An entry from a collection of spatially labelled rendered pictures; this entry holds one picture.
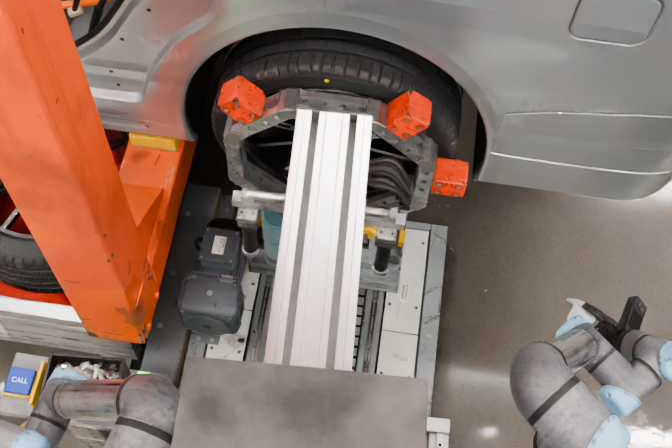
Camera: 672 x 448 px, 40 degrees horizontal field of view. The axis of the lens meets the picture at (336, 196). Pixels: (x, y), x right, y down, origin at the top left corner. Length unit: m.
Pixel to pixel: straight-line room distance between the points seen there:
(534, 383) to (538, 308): 1.64
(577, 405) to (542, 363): 0.09
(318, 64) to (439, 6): 0.36
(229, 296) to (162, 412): 1.23
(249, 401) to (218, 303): 1.81
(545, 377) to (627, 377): 0.41
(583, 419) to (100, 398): 0.83
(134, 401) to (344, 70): 0.99
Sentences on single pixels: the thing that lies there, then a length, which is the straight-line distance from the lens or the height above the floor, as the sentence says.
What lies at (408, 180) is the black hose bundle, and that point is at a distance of 2.25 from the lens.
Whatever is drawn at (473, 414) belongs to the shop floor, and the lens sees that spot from 3.10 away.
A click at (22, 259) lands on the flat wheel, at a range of 2.80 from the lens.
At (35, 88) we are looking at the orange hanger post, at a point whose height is 1.71.
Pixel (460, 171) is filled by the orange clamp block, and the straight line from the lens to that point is 2.41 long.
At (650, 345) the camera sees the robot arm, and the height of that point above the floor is 1.11.
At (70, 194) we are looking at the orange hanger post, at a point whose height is 1.36.
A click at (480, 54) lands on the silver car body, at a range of 2.11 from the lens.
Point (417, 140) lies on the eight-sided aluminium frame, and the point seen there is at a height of 1.00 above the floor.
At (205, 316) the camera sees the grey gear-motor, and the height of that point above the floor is 0.39.
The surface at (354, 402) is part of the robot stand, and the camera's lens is 0.95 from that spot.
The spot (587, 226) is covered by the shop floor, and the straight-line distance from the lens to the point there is 3.45.
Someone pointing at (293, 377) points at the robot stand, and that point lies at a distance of 0.95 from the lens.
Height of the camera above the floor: 2.93
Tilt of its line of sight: 61 degrees down
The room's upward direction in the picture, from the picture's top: 4 degrees clockwise
